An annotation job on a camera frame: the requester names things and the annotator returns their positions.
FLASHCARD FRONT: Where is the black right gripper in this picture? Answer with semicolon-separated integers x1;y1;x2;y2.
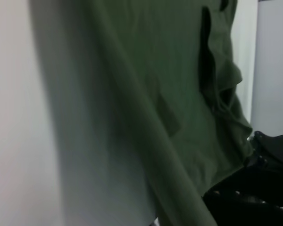
204;131;283;205

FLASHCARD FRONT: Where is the dark green t-shirt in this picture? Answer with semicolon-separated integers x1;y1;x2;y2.
29;0;254;226

